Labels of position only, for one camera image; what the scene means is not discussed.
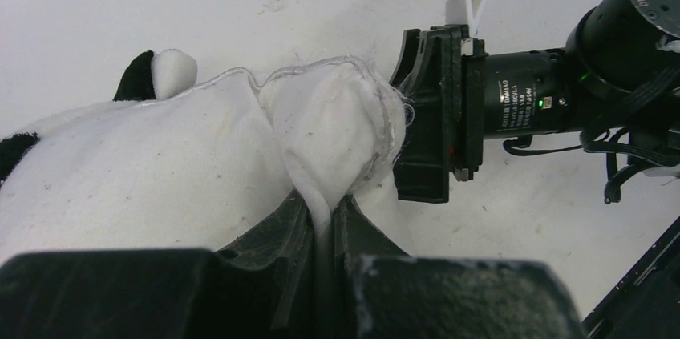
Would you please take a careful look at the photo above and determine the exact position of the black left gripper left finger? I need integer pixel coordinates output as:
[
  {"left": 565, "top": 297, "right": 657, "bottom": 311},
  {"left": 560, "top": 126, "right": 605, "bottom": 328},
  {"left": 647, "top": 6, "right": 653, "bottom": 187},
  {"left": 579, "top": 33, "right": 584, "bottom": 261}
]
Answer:
[{"left": 1, "top": 192, "right": 314, "bottom": 338}]

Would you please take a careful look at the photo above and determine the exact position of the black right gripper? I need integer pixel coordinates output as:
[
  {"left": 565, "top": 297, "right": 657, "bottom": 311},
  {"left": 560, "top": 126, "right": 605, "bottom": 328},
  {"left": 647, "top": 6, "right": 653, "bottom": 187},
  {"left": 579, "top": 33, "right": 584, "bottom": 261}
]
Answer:
[{"left": 391, "top": 0, "right": 679, "bottom": 204}]

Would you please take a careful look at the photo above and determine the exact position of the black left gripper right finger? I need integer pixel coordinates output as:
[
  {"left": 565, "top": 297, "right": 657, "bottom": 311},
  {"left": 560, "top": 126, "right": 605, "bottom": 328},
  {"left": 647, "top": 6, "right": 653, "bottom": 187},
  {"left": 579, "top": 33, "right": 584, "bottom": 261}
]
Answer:
[{"left": 333, "top": 196, "right": 585, "bottom": 338}]

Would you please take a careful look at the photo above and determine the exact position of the white pillow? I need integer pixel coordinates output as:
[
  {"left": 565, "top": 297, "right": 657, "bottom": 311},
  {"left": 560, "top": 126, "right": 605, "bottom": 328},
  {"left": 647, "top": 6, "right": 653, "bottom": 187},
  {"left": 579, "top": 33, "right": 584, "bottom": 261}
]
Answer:
[{"left": 1, "top": 56, "right": 415, "bottom": 260}]

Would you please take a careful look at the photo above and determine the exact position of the black white striped pillowcase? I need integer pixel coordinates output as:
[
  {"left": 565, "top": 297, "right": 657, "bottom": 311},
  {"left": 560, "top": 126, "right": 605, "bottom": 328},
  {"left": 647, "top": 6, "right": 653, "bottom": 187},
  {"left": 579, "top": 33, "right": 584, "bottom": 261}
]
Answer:
[{"left": 1, "top": 49, "right": 198, "bottom": 183}]

